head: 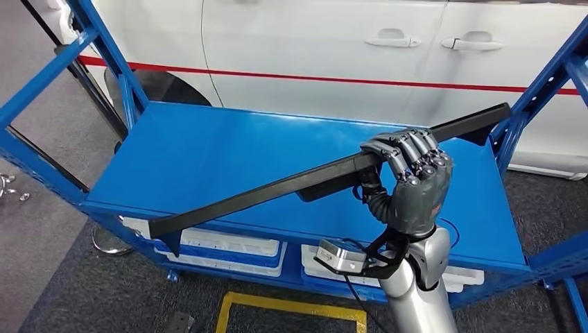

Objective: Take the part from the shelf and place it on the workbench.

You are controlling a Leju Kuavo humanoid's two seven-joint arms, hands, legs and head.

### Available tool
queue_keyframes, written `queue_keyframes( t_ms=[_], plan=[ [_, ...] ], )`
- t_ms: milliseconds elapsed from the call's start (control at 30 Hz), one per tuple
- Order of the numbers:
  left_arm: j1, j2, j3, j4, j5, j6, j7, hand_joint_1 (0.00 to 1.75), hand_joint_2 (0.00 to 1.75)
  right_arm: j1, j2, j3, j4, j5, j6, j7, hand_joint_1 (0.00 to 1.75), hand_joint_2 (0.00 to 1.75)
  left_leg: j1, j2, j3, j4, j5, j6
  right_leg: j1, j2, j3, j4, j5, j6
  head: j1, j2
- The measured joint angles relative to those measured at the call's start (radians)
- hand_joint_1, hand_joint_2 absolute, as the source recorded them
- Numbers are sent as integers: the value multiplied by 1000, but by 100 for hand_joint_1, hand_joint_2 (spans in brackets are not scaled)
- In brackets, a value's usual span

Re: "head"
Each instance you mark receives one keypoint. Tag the blue plastic bin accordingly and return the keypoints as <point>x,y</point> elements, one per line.
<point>220,258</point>

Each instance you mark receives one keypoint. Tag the blue metal shelf rack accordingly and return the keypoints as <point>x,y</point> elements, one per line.
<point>206,151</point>

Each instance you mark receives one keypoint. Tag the black car wheel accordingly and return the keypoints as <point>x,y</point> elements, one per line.
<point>165,87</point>

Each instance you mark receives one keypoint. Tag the black plastic panel part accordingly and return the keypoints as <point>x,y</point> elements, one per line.
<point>257,195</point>

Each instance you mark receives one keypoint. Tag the small blue metal rack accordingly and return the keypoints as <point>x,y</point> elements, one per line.
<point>576,308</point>

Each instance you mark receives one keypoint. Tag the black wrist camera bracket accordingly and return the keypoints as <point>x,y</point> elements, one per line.
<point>386,257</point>

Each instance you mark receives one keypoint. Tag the white plastic bin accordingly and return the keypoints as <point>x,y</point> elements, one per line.
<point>464,278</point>
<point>229,267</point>
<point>229,246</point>

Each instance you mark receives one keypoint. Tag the black metal rod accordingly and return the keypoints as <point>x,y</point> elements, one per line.
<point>46,158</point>

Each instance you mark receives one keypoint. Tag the white car with red stripe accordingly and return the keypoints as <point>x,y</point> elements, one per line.
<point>298,41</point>

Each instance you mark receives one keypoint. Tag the chrome caster stool base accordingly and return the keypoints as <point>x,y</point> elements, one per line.
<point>24,196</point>

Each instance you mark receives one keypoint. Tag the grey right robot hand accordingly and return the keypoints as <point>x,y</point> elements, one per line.
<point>422,197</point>

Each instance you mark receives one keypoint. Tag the dark robot base part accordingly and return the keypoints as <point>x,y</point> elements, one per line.
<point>180,322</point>

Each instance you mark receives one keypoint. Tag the round chrome stand base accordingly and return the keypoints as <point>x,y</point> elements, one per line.
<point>110,246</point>

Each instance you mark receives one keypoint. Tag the black stand pole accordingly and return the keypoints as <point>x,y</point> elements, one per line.
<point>92,82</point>

